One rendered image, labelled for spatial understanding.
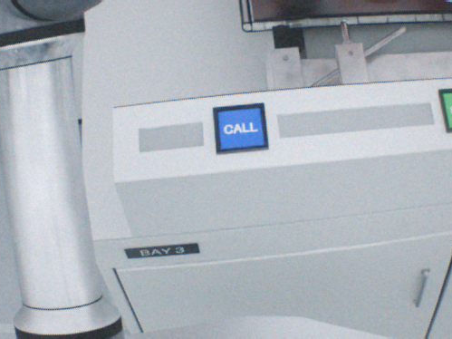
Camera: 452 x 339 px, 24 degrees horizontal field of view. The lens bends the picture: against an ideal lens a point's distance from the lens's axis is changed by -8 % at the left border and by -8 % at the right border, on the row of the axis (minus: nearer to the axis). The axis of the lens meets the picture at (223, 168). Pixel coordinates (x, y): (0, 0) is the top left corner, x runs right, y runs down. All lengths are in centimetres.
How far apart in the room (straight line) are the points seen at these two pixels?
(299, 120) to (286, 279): 31
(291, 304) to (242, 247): 22
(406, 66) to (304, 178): 23
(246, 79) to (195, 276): 26
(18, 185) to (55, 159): 5
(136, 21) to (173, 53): 8
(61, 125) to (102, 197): 35
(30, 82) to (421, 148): 45
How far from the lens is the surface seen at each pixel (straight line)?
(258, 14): 138
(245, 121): 122
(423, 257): 149
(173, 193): 124
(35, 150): 102
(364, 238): 140
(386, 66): 136
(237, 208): 128
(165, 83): 143
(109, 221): 134
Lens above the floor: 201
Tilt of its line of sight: 62 degrees down
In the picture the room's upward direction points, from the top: 9 degrees counter-clockwise
